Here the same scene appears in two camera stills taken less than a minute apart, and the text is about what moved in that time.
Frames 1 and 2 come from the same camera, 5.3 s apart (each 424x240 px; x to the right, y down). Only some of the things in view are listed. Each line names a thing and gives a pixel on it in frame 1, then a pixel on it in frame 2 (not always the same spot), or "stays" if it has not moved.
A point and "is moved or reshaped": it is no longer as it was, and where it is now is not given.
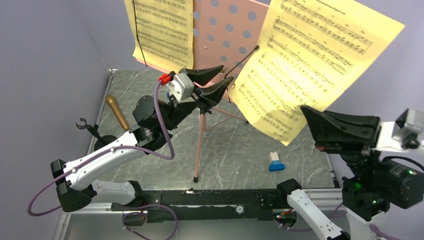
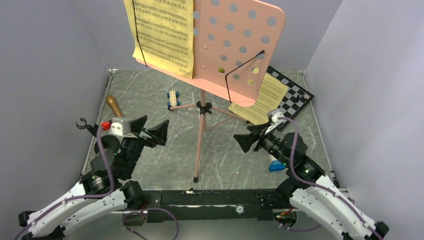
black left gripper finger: (203, 76) → (136, 124)
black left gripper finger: (212, 94) → (160, 131)
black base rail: (203, 205) stays
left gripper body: (185, 108) → (133, 147)
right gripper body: (358, 161) → (271, 144)
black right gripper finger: (336, 130) → (245, 140)
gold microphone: (112, 100) stays
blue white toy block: (275, 165) stays
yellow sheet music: (311, 52) is moved or reshaped
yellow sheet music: (164, 32) stays
